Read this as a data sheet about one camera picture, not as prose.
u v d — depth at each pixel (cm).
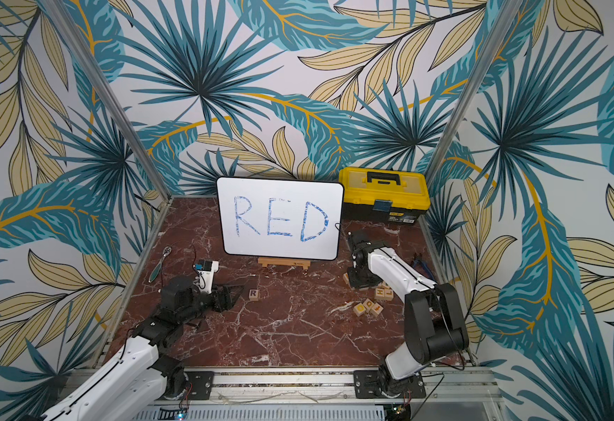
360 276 78
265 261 95
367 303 86
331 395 73
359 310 86
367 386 73
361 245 65
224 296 72
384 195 100
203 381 75
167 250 100
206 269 71
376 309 86
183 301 62
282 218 88
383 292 90
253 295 88
